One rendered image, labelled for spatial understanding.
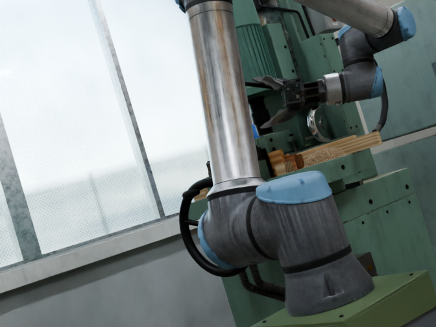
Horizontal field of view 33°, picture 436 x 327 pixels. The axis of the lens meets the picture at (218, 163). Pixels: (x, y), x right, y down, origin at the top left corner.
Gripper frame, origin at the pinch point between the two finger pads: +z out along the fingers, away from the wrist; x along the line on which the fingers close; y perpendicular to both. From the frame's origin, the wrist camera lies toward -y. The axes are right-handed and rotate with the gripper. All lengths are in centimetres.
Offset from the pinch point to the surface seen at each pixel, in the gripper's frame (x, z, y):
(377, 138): 16.5, -32.4, 2.9
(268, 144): 9.2, -1.9, -15.7
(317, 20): -32.7, -25.0, -26.6
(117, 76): -64, 66, -137
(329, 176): 26.0, -16.8, 7.8
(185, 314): 56, 50, -151
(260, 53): -18.7, -4.0, -10.2
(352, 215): 35.5, -23.3, -12.2
